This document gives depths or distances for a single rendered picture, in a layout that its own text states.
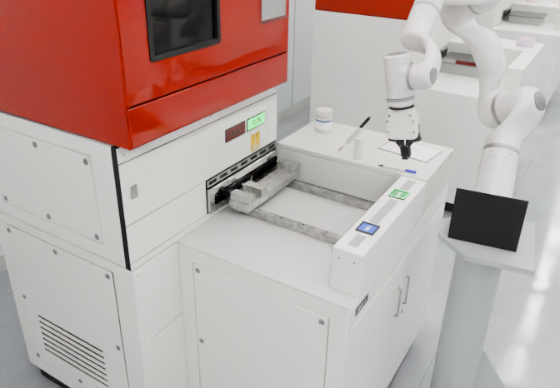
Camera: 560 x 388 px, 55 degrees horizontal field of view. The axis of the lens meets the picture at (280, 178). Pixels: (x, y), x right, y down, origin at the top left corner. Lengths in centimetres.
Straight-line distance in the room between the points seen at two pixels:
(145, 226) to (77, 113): 38
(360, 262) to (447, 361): 83
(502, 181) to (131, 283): 122
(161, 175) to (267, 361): 70
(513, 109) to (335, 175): 67
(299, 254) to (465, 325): 70
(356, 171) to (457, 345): 73
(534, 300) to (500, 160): 140
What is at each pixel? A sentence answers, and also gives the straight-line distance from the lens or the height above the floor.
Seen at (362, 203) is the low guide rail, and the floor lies 84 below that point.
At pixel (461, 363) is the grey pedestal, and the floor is 31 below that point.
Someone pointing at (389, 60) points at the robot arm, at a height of 141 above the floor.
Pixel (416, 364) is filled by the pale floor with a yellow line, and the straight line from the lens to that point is 263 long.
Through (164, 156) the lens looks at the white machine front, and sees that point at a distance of 166.
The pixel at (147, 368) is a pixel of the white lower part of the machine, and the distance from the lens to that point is 198.
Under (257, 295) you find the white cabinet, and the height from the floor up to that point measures 74.
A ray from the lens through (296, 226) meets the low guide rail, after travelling 185.
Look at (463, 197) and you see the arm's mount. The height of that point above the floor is 98.
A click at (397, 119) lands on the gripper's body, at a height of 123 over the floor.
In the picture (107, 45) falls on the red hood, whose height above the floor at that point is 150.
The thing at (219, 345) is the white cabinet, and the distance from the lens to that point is 197.
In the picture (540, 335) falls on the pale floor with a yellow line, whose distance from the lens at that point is 298.
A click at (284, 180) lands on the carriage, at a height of 88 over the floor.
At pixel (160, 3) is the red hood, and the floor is 158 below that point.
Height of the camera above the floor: 180
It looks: 26 degrees down
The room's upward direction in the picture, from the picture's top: 1 degrees clockwise
